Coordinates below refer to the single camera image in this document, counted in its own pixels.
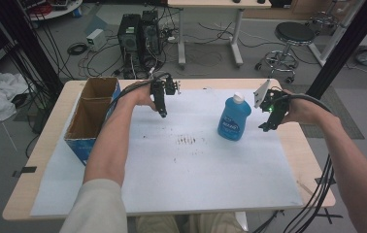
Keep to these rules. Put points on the person's left hand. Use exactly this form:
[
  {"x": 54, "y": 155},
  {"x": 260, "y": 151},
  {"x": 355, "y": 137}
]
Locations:
[{"x": 139, "y": 95}]

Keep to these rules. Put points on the blue detergent bottle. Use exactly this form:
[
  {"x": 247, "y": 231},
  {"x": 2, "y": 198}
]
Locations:
[{"x": 235, "y": 118}]

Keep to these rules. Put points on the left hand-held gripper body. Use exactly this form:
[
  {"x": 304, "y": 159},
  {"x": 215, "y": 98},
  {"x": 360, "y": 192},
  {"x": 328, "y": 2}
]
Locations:
[{"x": 167, "y": 86}]

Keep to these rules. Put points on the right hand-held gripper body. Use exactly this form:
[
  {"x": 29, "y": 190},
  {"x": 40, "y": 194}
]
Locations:
[{"x": 273, "y": 103}]

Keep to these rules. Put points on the white-legged desk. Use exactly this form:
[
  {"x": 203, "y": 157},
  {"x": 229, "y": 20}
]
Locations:
[{"x": 210, "y": 19}]

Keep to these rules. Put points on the white paper sheet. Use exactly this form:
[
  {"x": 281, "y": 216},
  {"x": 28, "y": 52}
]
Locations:
[{"x": 184, "y": 168}]

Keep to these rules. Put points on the black round stool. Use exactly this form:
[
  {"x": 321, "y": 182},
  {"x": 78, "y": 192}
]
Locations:
[{"x": 290, "y": 45}]

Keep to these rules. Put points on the black computer tower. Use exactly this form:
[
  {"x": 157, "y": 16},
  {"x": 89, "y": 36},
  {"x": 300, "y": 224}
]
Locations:
[
  {"x": 150, "y": 32},
  {"x": 129, "y": 39}
]

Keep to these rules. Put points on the black metal post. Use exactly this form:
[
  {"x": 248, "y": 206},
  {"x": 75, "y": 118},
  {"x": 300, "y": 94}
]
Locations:
[
  {"x": 26, "y": 45},
  {"x": 343, "y": 48}
]

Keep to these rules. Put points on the black tape strip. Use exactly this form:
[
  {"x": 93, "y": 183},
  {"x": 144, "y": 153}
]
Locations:
[{"x": 24, "y": 170}]

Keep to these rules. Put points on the person's right hand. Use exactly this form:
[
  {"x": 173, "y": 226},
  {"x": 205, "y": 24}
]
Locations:
[{"x": 301, "y": 108}]

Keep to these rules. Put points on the round white table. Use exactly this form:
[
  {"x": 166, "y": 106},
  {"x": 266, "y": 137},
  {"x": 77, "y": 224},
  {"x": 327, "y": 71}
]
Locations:
[{"x": 53, "y": 8}]

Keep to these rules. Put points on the light wooden table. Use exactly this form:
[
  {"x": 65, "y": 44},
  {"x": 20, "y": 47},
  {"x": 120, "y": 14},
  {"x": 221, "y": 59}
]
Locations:
[{"x": 304, "y": 152}]

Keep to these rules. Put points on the small white box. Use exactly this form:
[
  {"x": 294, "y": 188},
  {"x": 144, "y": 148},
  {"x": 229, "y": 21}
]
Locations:
[{"x": 95, "y": 39}]

